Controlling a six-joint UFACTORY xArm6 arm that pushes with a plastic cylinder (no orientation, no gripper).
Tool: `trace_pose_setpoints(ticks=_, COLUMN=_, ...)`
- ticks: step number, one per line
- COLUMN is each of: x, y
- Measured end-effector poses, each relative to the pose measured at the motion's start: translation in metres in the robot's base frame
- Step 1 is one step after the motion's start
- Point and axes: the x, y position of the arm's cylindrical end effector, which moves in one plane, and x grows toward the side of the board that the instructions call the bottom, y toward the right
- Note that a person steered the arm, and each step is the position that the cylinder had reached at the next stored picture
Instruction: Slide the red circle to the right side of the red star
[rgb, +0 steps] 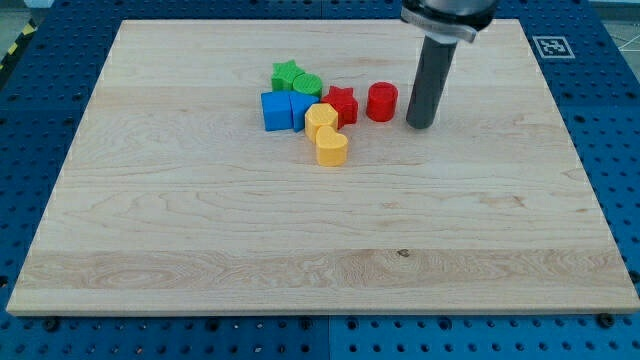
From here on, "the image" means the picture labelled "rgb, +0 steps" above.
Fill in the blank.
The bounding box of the white fiducial marker tag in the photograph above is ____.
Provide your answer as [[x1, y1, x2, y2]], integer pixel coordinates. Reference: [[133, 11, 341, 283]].
[[533, 35, 575, 59]]

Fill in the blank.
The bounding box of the light wooden board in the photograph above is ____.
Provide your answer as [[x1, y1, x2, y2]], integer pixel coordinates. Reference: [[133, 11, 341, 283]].
[[7, 20, 639, 316]]

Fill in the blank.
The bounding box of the yellow heart block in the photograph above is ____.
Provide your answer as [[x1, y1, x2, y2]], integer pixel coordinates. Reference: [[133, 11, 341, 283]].
[[315, 126, 349, 167]]

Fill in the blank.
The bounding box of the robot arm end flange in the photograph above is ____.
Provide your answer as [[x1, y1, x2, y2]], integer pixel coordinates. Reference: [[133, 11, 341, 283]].
[[400, 0, 499, 44]]

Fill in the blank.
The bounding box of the blue triangle block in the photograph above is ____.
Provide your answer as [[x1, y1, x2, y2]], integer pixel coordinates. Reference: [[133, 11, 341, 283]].
[[289, 91, 319, 132]]

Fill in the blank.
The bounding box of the red cylinder block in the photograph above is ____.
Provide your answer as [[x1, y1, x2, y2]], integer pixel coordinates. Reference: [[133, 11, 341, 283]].
[[366, 82, 399, 122]]

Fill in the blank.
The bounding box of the yellow hexagon block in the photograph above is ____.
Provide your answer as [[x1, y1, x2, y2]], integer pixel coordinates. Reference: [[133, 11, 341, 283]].
[[304, 103, 339, 144]]

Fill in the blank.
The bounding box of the blue cube block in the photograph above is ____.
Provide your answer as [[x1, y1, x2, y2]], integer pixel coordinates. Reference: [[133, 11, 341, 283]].
[[261, 91, 293, 131]]

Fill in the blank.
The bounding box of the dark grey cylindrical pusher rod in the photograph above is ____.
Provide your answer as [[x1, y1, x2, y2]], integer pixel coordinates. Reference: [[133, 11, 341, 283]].
[[406, 36, 457, 129]]

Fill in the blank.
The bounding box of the green star block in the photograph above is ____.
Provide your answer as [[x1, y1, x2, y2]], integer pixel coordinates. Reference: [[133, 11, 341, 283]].
[[271, 59, 306, 91]]

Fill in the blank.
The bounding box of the green cylinder block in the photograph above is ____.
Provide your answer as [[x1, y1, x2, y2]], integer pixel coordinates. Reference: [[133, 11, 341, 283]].
[[292, 73, 323, 98]]

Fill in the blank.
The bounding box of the red star block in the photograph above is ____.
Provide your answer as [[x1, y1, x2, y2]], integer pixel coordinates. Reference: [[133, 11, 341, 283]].
[[321, 86, 359, 129]]

